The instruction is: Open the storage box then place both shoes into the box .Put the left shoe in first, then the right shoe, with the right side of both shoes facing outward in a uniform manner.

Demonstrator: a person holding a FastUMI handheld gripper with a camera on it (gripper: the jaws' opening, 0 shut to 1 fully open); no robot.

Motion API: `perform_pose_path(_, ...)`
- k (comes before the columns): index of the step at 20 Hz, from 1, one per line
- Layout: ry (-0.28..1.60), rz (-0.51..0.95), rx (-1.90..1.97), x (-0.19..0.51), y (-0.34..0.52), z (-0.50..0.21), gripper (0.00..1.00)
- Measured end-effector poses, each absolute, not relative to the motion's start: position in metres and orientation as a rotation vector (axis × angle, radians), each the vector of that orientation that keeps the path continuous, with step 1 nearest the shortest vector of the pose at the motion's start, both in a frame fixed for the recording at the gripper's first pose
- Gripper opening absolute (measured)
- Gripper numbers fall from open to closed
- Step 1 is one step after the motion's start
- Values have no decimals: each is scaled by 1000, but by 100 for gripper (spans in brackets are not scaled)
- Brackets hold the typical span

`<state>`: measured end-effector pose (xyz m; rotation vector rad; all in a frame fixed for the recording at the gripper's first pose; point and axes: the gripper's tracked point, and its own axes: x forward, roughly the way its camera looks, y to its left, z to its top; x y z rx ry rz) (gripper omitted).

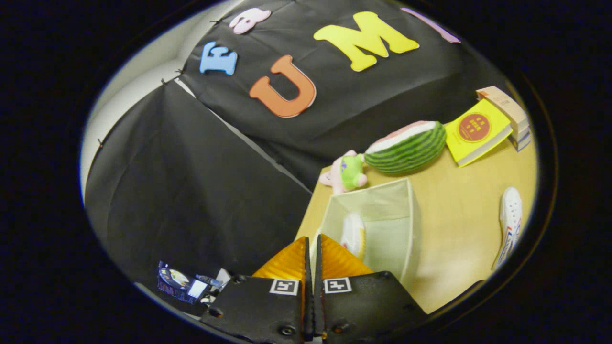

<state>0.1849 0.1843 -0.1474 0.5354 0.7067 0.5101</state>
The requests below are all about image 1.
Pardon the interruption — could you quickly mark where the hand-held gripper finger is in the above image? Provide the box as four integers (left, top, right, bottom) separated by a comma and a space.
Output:
200, 236, 314, 344
314, 233, 427, 344

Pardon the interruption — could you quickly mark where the white canvas shoe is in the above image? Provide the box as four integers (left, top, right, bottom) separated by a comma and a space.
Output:
339, 212, 366, 261
492, 186, 523, 272

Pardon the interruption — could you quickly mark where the cream fabric storage box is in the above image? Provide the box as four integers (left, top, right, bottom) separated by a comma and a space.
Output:
311, 178, 422, 292

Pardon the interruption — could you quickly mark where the colourful printed packet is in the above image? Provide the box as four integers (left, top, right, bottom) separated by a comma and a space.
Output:
157, 260, 209, 305

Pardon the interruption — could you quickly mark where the pink and green plush toy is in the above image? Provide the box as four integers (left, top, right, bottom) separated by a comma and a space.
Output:
319, 150, 369, 195

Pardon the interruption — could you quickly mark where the black backdrop cloth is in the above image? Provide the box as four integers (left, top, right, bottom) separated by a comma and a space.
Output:
84, 0, 507, 306

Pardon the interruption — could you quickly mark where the watermelon slice plush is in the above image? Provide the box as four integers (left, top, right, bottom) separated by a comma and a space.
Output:
364, 120, 447, 174

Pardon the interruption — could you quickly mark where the yellow book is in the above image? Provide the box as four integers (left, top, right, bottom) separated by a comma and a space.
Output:
444, 98, 513, 168

